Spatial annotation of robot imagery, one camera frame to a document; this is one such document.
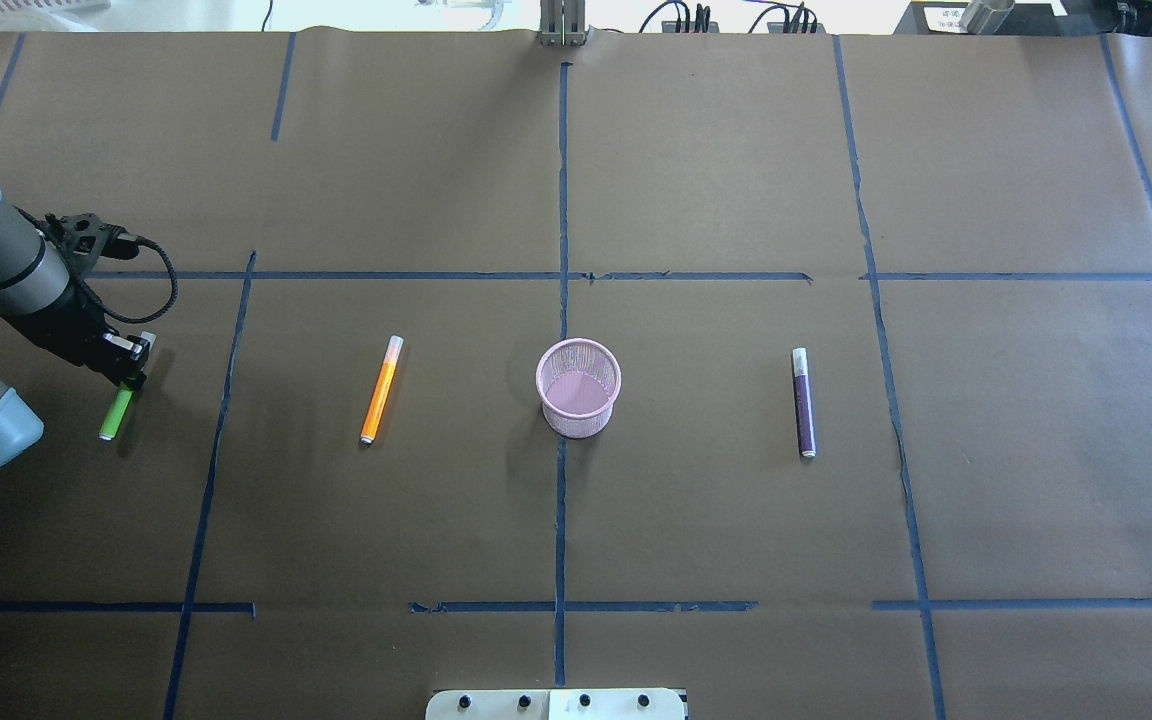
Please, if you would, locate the orange marker pen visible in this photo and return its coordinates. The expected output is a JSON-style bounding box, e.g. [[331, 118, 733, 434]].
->
[[358, 334, 404, 446]]

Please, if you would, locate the aluminium frame post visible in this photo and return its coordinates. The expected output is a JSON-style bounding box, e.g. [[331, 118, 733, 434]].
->
[[538, 0, 589, 47]]

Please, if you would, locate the green marker pen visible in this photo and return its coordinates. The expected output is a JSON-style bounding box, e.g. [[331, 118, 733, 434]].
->
[[99, 333, 157, 441]]

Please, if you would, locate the black left camera cable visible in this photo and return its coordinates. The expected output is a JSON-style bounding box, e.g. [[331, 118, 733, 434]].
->
[[16, 205, 180, 351]]

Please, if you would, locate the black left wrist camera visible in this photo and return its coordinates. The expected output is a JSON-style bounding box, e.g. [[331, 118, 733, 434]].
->
[[44, 213, 141, 263]]

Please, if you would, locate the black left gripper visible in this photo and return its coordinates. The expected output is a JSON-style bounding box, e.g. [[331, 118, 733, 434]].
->
[[28, 290, 154, 392]]

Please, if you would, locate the steel cup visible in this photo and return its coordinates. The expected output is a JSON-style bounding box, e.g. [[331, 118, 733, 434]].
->
[[957, 0, 1016, 36]]

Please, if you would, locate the pink mesh pen holder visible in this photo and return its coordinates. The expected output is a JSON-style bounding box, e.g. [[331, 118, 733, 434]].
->
[[535, 338, 623, 439]]

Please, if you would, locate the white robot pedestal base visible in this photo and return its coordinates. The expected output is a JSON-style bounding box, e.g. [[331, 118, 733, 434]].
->
[[425, 687, 690, 719]]

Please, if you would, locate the purple marker pen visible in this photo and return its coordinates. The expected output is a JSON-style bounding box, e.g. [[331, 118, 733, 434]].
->
[[791, 347, 818, 458]]

